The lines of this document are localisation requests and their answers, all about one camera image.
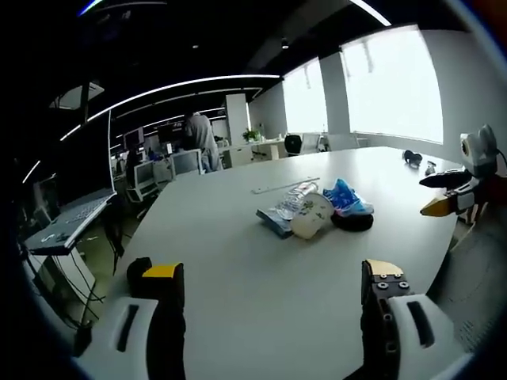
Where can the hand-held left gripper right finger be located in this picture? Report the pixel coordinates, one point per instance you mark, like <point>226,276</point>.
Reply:
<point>412,328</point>

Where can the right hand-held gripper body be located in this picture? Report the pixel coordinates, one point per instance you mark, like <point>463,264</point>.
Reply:
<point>480,152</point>

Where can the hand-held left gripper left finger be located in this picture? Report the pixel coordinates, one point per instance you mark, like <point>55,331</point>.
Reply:
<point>119,328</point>

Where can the small grey object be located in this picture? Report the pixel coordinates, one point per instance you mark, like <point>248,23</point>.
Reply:
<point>430,169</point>

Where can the small black object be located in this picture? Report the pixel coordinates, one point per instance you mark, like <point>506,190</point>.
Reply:
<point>412,158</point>

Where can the blue snack packet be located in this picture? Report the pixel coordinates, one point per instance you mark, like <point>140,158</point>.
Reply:
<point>346,198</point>

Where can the white paper cup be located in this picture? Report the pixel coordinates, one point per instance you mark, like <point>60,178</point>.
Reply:
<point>311,217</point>

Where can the clear plastic water bottle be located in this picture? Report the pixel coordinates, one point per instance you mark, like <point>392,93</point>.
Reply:
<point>291,202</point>

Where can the metal strip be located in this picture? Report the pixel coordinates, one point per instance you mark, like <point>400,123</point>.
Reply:
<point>277,186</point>

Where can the blue tissue pack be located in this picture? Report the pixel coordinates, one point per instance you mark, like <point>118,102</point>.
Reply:
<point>273,221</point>

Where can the large window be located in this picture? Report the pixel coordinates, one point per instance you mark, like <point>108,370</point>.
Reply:
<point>392,87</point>

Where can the open laptop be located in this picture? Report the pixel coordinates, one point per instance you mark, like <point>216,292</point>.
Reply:
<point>71,221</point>

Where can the white table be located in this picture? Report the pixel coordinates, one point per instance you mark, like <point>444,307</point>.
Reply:
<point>237,285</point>

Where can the black office chair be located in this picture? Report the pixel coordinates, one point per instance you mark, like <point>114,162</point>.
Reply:
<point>293,144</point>

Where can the narrow window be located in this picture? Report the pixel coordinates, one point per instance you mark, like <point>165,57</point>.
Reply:
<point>306,99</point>

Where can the white office chair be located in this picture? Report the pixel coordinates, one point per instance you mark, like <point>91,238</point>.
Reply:
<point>186,163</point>

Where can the green potted plant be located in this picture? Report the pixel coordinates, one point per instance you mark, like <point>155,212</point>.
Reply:
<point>250,135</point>

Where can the long ceiling light strip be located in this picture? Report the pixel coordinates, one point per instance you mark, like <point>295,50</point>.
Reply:
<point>170,88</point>

